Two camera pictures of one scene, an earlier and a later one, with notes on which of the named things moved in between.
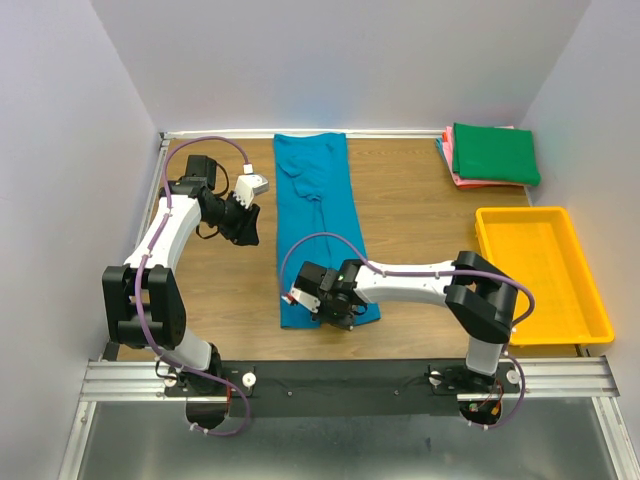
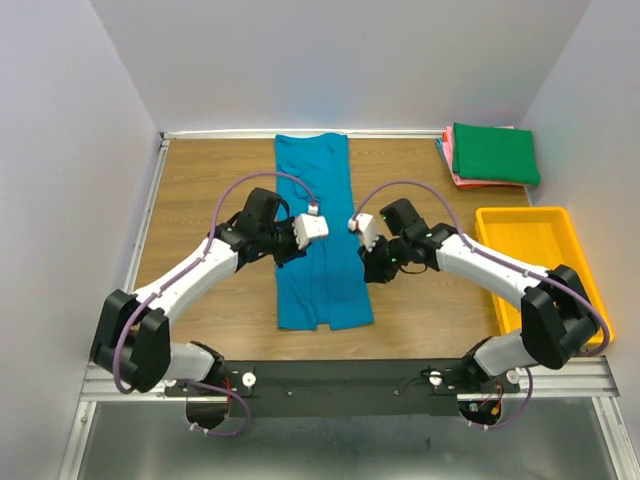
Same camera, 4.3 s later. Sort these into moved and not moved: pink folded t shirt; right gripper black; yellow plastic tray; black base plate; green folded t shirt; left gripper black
Moved: left gripper black; right gripper black
Not moved: yellow plastic tray; pink folded t shirt; black base plate; green folded t shirt
